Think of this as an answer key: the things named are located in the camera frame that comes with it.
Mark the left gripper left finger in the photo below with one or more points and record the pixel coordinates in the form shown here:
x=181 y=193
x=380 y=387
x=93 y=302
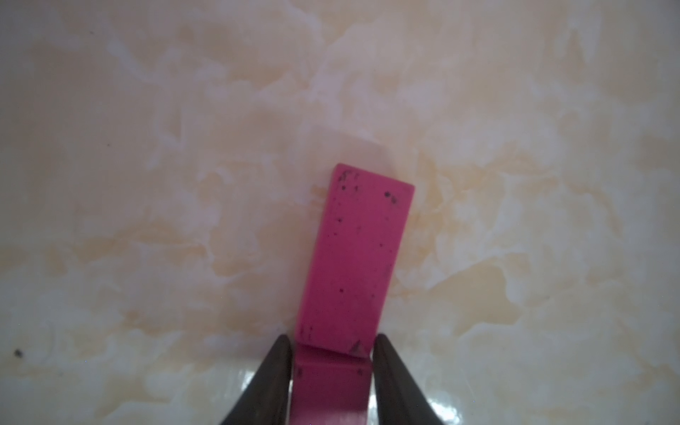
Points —
x=266 y=398

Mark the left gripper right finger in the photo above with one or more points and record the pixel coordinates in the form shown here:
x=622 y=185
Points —
x=399 y=399

